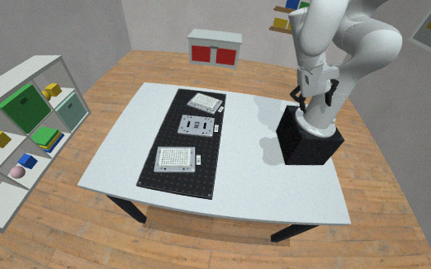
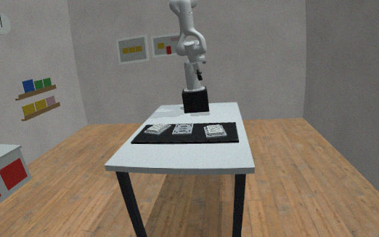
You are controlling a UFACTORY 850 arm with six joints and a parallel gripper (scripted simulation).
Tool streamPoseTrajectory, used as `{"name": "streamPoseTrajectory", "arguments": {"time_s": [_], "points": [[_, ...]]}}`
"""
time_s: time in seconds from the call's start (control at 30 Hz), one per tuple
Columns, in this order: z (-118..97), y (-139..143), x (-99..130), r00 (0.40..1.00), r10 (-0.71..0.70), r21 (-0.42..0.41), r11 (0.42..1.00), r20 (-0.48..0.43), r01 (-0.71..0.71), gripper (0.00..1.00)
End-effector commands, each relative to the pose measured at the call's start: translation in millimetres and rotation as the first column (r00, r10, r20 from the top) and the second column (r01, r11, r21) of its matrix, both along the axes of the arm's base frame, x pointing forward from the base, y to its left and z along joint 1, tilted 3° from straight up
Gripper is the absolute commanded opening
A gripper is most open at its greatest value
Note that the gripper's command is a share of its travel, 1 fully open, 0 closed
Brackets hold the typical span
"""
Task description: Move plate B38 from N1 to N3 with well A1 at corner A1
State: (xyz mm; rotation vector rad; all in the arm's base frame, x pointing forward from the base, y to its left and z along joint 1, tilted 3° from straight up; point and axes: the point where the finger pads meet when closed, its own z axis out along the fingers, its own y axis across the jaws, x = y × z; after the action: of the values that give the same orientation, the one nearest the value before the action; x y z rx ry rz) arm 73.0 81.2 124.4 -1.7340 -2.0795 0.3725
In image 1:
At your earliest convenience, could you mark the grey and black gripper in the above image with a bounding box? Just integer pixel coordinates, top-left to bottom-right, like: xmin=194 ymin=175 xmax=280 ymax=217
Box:
xmin=290 ymin=66 xmax=339 ymax=114

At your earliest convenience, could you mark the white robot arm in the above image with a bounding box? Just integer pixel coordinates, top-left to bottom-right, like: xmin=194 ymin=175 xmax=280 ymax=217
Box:
xmin=288 ymin=0 xmax=402 ymax=138

